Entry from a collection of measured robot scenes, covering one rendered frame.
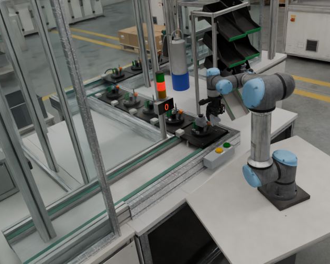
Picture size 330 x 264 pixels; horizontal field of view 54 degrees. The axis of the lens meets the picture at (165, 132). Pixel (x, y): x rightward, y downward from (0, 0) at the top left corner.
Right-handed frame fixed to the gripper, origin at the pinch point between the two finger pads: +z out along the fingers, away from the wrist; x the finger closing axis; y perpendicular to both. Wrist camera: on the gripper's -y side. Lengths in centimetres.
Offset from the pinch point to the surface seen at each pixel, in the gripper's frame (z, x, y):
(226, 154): 12.3, -6.0, 15.7
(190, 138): 9.3, -9.8, -9.3
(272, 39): -1, 164, -61
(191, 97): 20, 51, -67
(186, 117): 9.3, 8.8, -31.0
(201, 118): -2.0, -1.5, -7.2
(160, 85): -28.1, -20.9, -19.6
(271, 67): 26, 159, -57
